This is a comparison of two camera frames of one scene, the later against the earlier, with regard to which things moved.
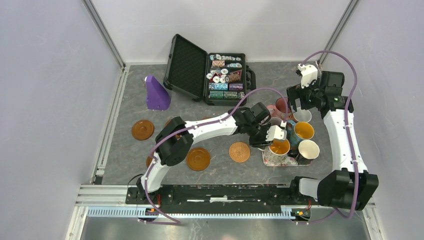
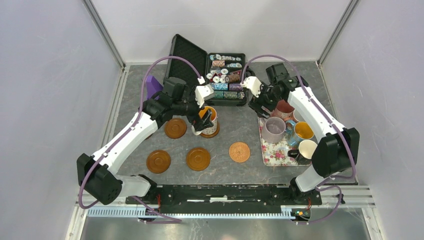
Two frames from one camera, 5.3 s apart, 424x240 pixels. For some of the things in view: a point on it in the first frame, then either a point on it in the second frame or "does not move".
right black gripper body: (308, 96) to (267, 98)
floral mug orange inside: (277, 151) to (213, 120)
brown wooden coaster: (198, 159) does not move
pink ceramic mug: (279, 109) does not move
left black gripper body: (258, 135) to (192, 109)
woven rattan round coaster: (239, 152) does not move
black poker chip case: (219, 78) does not move
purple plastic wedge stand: (157, 97) does not move
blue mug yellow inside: (297, 131) does not move
